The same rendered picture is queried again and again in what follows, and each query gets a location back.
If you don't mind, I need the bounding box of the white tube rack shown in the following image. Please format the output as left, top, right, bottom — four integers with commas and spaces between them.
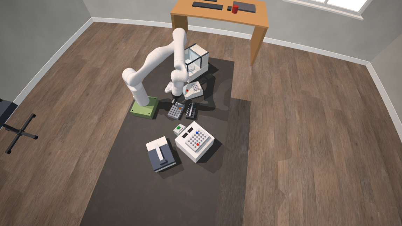
168, 102, 185, 120

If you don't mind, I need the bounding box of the white balance with glass draft shield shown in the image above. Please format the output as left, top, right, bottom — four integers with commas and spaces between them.
184, 43, 209, 83

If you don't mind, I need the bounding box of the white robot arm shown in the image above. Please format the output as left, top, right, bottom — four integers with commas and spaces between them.
122, 28, 189, 106

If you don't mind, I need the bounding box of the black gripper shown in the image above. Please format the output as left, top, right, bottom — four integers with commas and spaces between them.
171, 93, 182, 105

